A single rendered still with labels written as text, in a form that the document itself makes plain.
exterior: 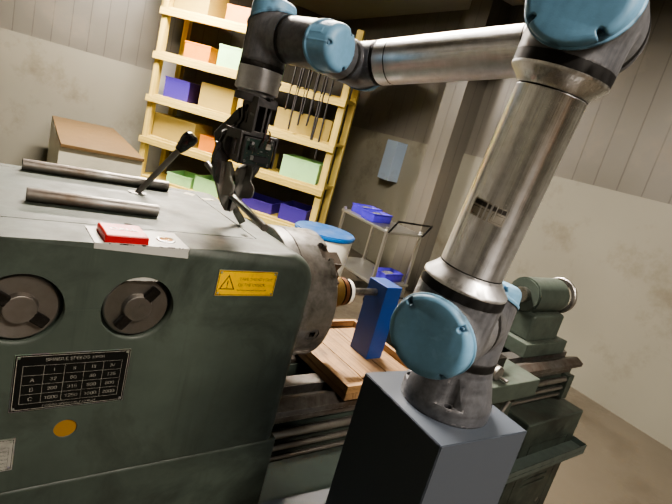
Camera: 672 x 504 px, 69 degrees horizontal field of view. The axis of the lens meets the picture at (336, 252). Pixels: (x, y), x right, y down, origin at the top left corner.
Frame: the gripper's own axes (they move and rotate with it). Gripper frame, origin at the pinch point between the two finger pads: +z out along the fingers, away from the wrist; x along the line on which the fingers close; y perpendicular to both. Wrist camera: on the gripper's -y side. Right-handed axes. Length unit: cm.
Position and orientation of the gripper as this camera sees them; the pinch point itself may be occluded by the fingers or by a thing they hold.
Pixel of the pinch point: (227, 203)
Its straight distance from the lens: 93.7
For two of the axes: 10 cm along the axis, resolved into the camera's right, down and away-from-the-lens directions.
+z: -2.5, 9.4, 2.3
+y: 5.6, 3.4, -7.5
